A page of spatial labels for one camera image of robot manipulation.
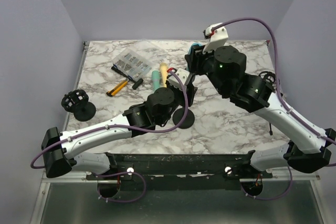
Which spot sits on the aluminium extrusion rail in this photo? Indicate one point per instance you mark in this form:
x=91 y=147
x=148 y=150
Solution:
x=276 y=174

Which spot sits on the clear plastic screw organizer box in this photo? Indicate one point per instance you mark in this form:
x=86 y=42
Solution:
x=132 y=64

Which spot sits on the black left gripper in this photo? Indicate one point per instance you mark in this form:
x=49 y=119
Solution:
x=189 y=92

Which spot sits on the black tripod shock mount stand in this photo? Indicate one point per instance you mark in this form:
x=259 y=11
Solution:
x=269 y=77

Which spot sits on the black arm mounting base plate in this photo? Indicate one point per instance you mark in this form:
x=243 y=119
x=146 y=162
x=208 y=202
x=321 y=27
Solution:
x=177 y=172

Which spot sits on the blue microphone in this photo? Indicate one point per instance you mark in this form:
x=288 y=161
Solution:
x=193 y=47

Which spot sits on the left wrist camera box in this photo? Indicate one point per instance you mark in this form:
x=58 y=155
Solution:
x=181 y=74

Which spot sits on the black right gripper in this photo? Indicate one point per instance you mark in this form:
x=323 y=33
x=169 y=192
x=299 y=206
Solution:
x=196 y=59

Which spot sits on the mint green microphone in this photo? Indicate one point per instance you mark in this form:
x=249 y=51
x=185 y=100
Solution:
x=155 y=76

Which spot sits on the black shock mount desk stand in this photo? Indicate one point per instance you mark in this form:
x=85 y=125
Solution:
x=77 y=103

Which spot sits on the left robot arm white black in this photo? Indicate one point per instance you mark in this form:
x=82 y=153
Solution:
x=65 y=151

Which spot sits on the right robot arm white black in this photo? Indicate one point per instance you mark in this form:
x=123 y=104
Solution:
x=307 y=150

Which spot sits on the cream yellow microphone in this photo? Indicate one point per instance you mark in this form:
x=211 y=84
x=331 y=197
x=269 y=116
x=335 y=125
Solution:
x=163 y=70

